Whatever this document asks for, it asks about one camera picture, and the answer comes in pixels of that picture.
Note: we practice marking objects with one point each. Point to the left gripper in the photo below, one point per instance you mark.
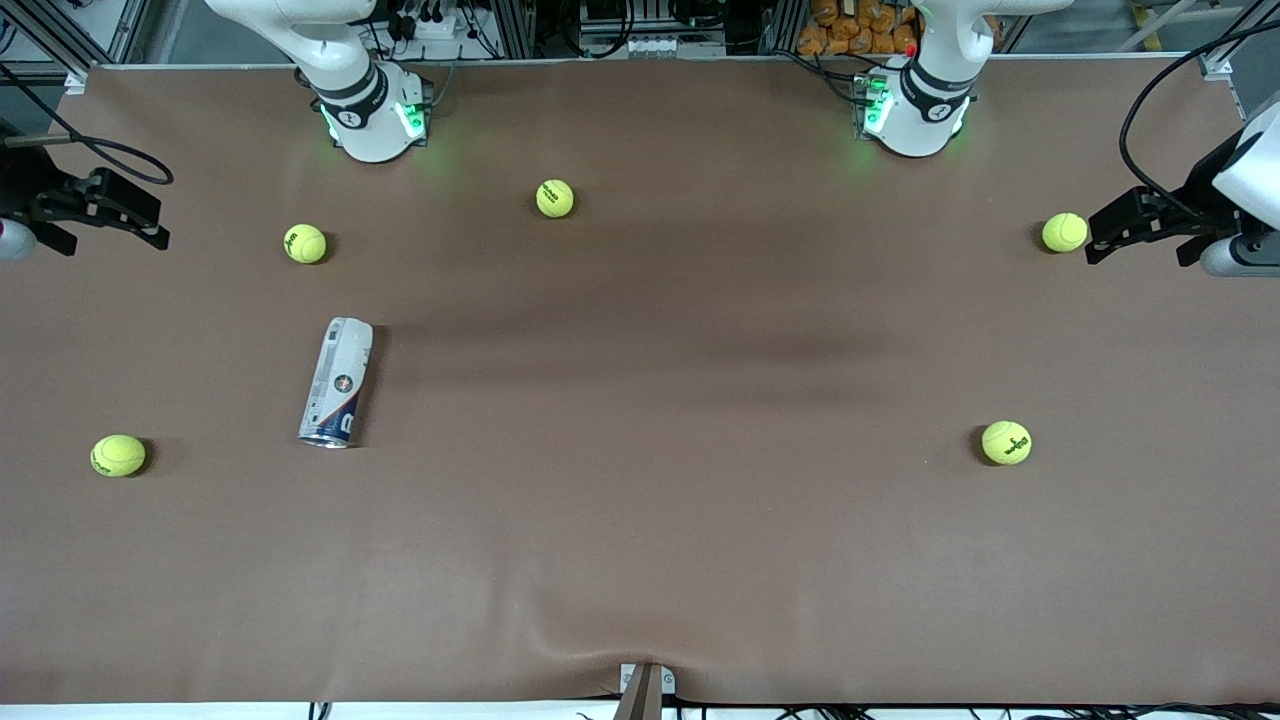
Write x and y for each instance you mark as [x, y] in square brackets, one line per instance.
[1199, 192]

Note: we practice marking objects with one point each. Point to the white blue tennis ball can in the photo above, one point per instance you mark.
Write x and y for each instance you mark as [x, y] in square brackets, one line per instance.
[338, 380]

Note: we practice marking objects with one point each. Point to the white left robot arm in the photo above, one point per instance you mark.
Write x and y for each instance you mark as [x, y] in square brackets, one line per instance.
[925, 110]

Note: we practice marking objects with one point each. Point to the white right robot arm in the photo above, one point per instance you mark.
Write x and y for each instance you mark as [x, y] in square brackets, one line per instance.
[360, 110]

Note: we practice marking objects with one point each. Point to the yellow tennis ball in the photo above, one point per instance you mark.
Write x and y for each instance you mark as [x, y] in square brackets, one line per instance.
[1006, 442]
[555, 198]
[1064, 232]
[305, 243]
[118, 455]

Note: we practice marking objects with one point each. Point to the metal table corner clamp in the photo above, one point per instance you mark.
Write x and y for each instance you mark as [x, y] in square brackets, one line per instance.
[77, 82]
[1216, 64]

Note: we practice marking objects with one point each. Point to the orange packaged goods pile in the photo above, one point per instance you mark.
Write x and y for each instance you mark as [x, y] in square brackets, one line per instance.
[860, 25]

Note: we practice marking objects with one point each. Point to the white power strip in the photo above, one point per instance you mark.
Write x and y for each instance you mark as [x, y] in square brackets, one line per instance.
[450, 30]

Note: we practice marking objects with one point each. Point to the brown table mat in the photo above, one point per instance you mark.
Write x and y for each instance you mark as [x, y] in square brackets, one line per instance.
[640, 520]

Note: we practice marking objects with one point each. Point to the grey camera pole bracket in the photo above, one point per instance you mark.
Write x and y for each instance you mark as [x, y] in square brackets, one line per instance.
[645, 695]

